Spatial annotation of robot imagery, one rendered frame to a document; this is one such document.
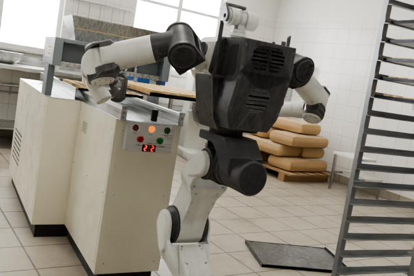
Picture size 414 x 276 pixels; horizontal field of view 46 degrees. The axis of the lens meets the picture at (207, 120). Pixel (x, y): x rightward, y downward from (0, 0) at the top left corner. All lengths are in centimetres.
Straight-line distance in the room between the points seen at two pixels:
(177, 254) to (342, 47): 526
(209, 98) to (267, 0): 620
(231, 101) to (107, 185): 101
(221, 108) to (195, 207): 45
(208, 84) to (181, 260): 67
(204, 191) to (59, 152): 137
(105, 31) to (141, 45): 145
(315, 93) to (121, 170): 99
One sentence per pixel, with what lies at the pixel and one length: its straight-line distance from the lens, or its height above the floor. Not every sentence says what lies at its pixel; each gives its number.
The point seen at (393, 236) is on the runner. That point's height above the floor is 42.
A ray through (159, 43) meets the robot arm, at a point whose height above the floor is 118.
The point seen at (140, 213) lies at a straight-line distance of 243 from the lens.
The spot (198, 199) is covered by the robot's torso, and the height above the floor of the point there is 65.
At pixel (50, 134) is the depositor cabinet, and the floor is 62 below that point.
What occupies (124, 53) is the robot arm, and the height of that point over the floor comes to 113.
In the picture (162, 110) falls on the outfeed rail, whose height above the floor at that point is 89.
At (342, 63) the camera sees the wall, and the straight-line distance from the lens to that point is 673.
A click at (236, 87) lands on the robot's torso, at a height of 108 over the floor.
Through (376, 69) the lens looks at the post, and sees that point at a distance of 251.
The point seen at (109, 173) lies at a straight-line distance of 232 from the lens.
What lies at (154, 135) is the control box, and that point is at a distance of 231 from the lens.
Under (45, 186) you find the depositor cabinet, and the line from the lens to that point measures 300.
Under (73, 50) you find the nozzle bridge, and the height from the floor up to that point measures 112.
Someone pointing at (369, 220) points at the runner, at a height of 51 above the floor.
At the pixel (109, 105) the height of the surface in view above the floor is 88.
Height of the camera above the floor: 111
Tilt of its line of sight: 5 degrees down
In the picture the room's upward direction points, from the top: 9 degrees clockwise
